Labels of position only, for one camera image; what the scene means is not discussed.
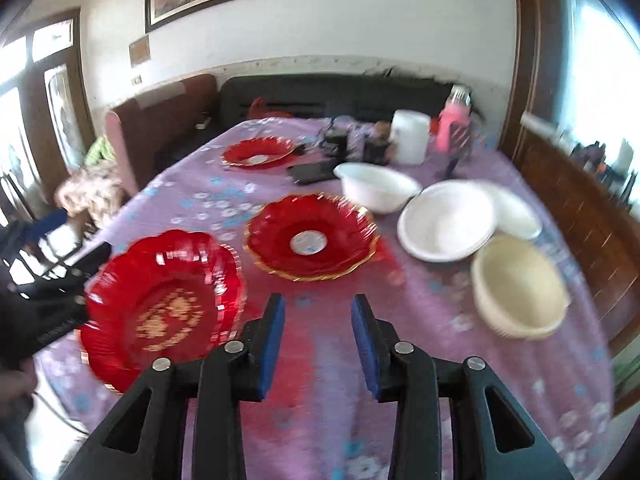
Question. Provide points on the black phone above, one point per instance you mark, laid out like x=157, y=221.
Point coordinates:
x=312, y=172

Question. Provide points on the small red scalloped plate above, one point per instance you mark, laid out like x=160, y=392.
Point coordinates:
x=257, y=152

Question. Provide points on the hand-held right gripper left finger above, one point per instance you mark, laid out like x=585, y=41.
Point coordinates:
x=272, y=340

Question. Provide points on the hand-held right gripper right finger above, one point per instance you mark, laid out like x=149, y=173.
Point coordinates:
x=365, y=345

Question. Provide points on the green cloth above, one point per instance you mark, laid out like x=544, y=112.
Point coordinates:
x=100, y=150

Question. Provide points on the white plastic jar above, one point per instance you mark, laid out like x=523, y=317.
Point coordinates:
x=410, y=135

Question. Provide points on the brown armchair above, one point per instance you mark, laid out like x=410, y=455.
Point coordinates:
x=160, y=125

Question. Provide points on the small framed wall plaque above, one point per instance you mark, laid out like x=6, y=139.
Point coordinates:
x=139, y=52

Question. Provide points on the pink water bottle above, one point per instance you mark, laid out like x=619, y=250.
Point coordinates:
x=452, y=120

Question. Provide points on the wooden cabinet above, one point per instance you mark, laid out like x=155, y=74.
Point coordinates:
x=570, y=220

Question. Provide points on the gold-rimmed red plate white centre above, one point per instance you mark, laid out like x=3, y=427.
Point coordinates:
x=310, y=237

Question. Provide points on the deep white bowl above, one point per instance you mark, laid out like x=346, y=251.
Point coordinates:
x=375, y=182

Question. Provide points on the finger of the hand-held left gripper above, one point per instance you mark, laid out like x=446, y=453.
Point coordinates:
x=75, y=272

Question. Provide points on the cream bowl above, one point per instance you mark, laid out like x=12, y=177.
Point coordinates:
x=520, y=290

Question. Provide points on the black phone stand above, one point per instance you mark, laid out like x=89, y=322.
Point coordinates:
x=461, y=150

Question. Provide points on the black sofa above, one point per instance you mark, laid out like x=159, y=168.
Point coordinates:
x=310, y=97

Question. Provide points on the wood-framed glass door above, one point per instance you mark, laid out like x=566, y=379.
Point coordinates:
x=45, y=100

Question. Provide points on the red bag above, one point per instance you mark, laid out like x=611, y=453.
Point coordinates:
x=258, y=107

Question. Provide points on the dark jar with wooden lid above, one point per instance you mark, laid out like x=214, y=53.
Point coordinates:
x=376, y=149

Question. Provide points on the black wooden chair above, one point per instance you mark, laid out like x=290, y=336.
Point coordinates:
x=25, y=250

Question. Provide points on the wall switch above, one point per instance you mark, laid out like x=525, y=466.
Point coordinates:
x=136, y=79

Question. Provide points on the red plate with gold print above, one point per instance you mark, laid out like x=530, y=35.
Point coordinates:
x=160, y=305

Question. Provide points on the purple floral tablecloth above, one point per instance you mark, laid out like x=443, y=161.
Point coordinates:
x=320, y=410

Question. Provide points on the black cylindrical device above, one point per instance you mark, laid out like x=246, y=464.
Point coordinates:
x=335, y=142

